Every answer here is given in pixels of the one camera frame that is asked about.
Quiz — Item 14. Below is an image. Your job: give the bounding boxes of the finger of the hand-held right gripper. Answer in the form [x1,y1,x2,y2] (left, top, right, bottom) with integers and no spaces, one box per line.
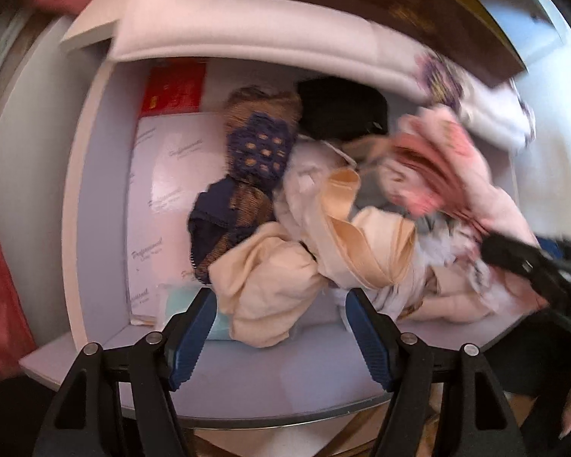
[480,233,571,305]

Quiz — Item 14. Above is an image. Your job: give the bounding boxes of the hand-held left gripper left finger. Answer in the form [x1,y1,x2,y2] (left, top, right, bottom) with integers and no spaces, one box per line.
[32,288,218,457]

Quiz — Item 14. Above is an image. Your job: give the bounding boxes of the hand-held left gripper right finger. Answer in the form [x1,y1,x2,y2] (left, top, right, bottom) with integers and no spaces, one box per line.
[345,288,529,457]

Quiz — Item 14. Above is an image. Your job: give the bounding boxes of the light blue cloth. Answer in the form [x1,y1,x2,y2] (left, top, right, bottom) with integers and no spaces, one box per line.
[159,283,231,341]

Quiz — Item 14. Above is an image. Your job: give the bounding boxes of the beige cotton garment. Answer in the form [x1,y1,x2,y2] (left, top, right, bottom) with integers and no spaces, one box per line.
[208,221,327,349]

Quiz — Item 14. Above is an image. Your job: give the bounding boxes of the white drawer grey front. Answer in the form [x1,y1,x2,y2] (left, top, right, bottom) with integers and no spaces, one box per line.
[19,54,524,431]

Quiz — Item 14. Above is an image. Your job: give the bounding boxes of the peach satin strap garment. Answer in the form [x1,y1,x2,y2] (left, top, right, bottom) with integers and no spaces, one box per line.
[309,168,417,291]

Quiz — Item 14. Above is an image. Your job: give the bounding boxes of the pink strawberry print garment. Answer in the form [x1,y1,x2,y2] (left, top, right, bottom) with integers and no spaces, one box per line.
[378,104,550,324]

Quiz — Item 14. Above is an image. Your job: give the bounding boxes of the navy underwear brown trim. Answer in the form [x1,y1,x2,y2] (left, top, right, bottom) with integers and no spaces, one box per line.
[187,177,279,284]

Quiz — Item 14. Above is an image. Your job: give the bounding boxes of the pale pink cotton garment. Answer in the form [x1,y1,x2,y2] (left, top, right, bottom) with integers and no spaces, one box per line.
[272,136,362,248]

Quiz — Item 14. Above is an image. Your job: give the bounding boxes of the brown underwear navy lace patch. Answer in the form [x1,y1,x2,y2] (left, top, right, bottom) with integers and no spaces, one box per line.
[223,86,303,186]

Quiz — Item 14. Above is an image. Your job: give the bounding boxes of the black knitted garment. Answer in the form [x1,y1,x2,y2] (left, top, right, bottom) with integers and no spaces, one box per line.
[296,77,389,141]

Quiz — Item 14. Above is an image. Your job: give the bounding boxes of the person's black trousers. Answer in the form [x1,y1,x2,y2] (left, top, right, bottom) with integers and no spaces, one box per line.
[480,309,571,457]

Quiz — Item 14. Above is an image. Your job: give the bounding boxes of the clear-wrapped white paper pack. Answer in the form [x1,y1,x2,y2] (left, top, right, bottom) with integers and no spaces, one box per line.
[124,112,234,327]

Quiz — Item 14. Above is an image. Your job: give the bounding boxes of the red blanket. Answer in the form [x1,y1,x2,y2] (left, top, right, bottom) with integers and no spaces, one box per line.
[0,0,158,377]

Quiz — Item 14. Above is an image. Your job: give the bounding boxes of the red packet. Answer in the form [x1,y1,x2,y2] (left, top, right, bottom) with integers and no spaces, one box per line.
[140,59,207,117]

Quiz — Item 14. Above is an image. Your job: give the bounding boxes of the white floral embroidered cloth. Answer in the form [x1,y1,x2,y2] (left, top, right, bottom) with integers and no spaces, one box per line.
[112,0,538,153]

